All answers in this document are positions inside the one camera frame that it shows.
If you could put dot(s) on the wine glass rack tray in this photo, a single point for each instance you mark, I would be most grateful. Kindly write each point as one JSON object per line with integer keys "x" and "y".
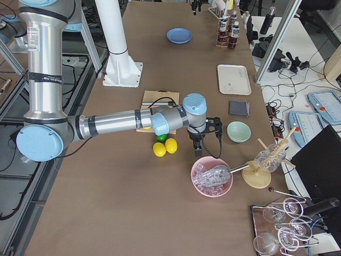
{"x": 281, "y": 227}

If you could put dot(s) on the black monitor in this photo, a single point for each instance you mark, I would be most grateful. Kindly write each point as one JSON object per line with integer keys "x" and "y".
{"x": 318, "y": 165}

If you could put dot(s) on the yellow lemon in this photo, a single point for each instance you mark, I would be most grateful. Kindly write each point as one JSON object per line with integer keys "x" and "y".
{"x": 171, "y": 145}
{"x": 159, "y": 149}

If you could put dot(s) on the blue plate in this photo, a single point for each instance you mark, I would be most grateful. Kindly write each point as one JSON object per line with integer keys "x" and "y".
{"x": 179, "y": 35}

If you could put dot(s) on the wooden cup stand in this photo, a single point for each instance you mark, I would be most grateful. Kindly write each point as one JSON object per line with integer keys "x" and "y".
{"x": 254, "y": 175}

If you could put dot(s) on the white pillar with base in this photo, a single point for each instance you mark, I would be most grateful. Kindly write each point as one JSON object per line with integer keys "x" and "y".
{"x": 121, "y": 69}

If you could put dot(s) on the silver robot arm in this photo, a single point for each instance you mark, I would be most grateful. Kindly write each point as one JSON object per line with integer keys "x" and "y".
{"x": 48, "y": 131}

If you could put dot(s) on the copper wire bottle rack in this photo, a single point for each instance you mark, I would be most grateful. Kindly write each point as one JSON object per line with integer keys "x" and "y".
{"x": 227, "y": 33}

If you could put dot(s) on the dark drink bottle front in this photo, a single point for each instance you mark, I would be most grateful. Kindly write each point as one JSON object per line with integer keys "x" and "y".
{"x": 234, "y": 35}

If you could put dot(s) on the cream rabbit tray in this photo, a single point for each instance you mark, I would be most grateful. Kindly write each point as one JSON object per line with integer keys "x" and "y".
{"x": 233, "y": 80}

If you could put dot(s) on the wooden cutting board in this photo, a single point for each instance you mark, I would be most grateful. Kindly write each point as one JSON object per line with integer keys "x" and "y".
{"x": 164, "y": 95}

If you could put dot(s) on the green lime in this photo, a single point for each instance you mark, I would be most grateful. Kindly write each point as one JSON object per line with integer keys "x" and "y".
{"x": 162, "y": 138}

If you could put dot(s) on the blue teach pendant upper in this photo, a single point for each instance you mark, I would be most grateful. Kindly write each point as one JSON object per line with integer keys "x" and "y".
{"x": 327, "y": 104}

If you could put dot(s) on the metal ice scoop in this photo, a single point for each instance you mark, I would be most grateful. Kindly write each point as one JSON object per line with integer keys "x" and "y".
{"x": 221, "y": 174}

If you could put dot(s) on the blue teach pendant lower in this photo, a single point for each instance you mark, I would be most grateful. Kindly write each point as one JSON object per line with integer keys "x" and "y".
{"x": 308, "y": 124}

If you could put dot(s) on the grey folded cloth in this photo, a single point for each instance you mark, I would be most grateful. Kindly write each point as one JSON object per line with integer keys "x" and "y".
{"x": 239, "y": 108}

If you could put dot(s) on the yellow lemon near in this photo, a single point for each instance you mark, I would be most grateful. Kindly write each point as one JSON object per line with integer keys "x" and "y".
{"x": 159, "y": 149}

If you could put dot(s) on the dark drink bottle back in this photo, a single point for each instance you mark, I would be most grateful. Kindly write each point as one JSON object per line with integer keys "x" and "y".
{"x": 233, "y": 18}

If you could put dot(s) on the green bowl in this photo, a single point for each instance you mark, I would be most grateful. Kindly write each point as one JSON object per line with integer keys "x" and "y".
{"x": 238, "y": 131}

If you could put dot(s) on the pink bowl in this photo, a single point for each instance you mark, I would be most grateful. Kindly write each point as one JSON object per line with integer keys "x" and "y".
{"x": 208, "y": 162}

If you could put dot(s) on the blue teach pendant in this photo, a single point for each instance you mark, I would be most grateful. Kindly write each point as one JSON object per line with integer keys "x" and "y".
{"x": 308, "y": 124}
{"x": 327, "y": 104}

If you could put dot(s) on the steel muddler black cap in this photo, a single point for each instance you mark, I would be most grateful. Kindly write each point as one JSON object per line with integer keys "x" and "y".
{"x": 158, "y": 103}

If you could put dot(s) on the black thermos bottle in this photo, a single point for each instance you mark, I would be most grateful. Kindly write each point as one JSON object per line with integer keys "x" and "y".
{"x": 268, "y": 21}

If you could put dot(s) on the yellow lemon far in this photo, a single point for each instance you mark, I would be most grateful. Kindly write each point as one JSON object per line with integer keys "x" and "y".
{"x": 171, "y": 145}

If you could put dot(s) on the clear glass mug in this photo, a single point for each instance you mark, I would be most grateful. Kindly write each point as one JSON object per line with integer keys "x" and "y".
{"x": 270, "y": 158}

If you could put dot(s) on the clear ice cubes pile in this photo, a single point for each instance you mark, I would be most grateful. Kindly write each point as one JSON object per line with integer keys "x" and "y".
{"x": 201, "y": 180}

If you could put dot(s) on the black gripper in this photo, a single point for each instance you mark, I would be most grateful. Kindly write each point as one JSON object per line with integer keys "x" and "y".
{"x": 196, "y": 4}
{"x": 194, "y": 137}

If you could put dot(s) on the dark drink bottle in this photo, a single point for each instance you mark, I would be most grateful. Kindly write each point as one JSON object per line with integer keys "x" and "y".
{"x": 234, "y": 35}
{"x": 233, "y": 18}
{"x": 222, "y": 30}

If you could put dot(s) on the aluminium frame post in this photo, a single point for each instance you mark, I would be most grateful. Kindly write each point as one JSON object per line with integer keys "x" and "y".
{"x": 288, "y": 15}

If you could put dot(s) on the dark drink bottle middle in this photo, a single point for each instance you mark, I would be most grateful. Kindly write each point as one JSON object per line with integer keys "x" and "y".
{"x": 222, "y": 30}

